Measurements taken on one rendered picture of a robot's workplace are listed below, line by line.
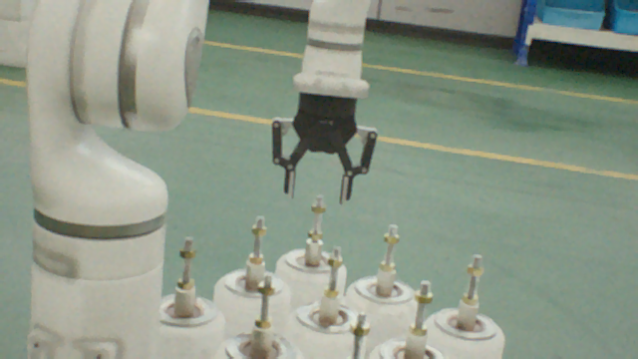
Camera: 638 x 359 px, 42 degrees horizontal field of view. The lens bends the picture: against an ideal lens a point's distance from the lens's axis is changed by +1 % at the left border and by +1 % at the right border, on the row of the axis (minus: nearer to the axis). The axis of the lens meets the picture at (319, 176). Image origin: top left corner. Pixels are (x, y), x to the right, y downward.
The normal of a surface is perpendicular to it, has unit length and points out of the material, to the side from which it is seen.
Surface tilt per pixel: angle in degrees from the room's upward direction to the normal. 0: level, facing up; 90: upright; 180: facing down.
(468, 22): 90
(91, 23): 52
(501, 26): 90
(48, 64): 87
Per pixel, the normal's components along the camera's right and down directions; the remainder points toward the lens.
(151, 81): 0.13, 0.28
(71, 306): -0.17, 0.27
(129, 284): 0.61, 0.29
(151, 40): 0.20, -0.22
